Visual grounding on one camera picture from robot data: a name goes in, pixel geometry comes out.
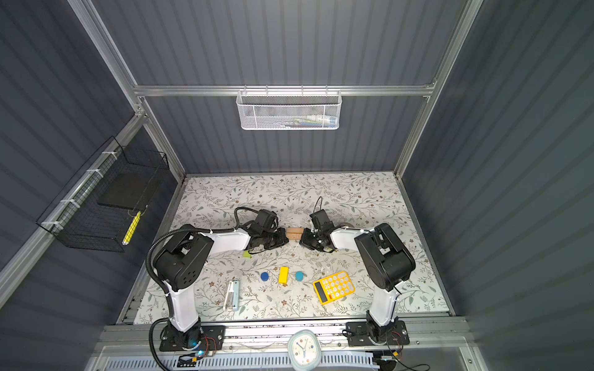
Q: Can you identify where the yellow calculator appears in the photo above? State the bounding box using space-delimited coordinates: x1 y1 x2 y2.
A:
312 271 356 305

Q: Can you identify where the black corrugated cable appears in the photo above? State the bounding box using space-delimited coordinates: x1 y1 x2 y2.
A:
144 206 261 371

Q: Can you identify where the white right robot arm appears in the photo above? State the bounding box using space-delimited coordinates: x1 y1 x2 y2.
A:
299 210 416 330

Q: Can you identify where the white analog clock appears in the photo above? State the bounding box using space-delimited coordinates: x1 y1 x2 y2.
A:
287 330 322 371

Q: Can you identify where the white wire basket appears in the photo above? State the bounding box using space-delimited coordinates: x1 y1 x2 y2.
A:
236 92 343 131

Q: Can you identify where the black wire basket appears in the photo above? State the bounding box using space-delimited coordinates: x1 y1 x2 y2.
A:
37 137 170 252

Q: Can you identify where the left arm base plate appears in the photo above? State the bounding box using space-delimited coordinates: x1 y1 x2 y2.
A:
159 325 226 352

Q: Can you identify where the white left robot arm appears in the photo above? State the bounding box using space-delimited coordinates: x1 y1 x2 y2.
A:
145 210 289 334

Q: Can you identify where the yellow green marker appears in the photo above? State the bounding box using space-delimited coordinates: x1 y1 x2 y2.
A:
122 211 142 246

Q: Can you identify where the white stapler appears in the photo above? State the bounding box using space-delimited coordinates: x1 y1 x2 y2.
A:
224 280 241 312

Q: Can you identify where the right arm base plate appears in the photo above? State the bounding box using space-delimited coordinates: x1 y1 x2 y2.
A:
342 320 410 347

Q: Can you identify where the long yellow block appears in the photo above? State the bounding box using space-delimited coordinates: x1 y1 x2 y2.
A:
278 267 289 284

